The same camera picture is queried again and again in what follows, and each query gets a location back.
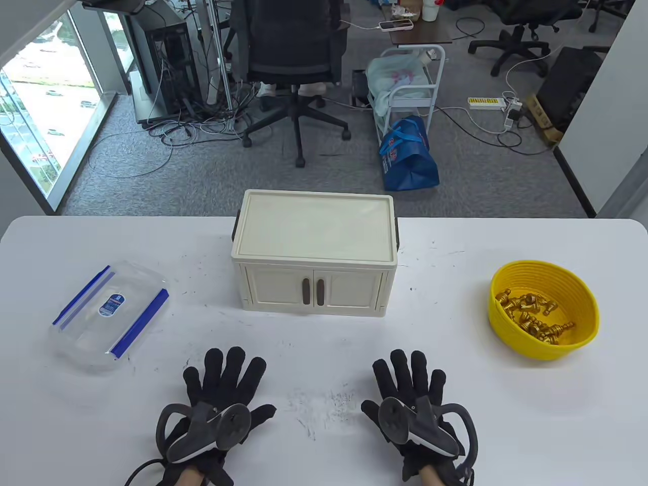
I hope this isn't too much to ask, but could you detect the person's left hand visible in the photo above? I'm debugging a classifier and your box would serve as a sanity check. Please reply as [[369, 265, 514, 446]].
[[167, 346, 277, 485]]

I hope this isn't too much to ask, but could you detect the person's right hand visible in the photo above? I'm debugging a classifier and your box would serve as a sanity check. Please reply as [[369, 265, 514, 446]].
[[361, 349, 471, 482]]

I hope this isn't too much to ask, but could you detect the clear plastic box lid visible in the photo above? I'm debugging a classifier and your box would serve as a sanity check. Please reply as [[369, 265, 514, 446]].
[[53, 262, 169, 360]]

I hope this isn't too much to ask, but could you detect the pile of gold chess pieces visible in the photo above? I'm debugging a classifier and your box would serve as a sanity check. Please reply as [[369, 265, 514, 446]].
[[495, 288, 576, 346]]

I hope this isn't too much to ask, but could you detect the clear plastic box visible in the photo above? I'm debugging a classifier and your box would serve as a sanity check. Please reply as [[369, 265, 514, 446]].
[[49, 261, 170, 374]]

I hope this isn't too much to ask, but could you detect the cream plastic cabinet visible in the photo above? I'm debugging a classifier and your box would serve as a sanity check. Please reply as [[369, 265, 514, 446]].
[[231, 190, 401, 317]]

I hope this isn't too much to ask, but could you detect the yellow ribbed bowl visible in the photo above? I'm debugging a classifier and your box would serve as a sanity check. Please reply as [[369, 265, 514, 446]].
[[488, 260, 600, 361]]

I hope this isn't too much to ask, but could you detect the cardboard box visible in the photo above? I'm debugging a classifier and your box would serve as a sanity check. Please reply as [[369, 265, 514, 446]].
[[525, 94, 564, 145]]

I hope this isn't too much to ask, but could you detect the black floor box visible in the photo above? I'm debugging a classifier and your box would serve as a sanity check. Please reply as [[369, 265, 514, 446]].
[[351, 70, 370, 108]]

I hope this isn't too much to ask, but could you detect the grey handheld controller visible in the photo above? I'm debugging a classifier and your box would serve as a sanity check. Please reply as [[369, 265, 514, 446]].
[[379, 396, 479, 462], [155, 402, 252, 464]]

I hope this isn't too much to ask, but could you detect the blue shopping bag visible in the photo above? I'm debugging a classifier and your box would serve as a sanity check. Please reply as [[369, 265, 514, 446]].
[[379, 115, 440, 192]]

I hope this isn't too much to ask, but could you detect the white rolling cart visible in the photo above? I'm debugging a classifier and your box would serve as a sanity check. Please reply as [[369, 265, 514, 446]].
[[375, 45, 446, 147]]

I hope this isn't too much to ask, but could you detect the white plastic bag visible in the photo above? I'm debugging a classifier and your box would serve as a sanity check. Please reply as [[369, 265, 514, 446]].
[[366, 55, 423, 132]]

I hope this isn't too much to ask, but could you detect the white desk leg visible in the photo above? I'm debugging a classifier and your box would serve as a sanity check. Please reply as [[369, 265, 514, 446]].
[[202, 0, 223, 104]]

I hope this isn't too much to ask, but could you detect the black computer tower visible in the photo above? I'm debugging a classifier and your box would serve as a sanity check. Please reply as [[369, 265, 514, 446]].
[[124, 5, 203, 125]]

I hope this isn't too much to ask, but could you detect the black equipment case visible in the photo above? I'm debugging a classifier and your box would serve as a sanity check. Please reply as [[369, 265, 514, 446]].
[[537, 47, 605, 133]]

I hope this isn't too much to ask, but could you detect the glass window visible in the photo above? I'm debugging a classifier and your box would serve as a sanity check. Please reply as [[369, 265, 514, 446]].
[[0, 10, 135, 198]]

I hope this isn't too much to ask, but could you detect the black mesh office chair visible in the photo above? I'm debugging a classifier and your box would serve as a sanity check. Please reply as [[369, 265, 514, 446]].
[[223, 0, 352, 169]]

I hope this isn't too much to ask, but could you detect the brown side table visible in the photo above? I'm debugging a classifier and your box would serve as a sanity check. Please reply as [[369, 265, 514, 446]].
[[381, 0, 453, 47]]

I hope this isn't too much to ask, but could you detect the snack packet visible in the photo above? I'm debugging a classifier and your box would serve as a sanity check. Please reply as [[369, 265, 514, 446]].
[[390, 0, 423, 21]]

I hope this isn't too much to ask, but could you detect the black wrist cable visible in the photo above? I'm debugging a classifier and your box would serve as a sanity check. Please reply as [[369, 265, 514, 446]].
[[124, 457, 170, 486]]

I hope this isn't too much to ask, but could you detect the tangle of floor cables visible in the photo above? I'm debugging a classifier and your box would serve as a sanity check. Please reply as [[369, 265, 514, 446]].
[[86, 76, 264, 178]]

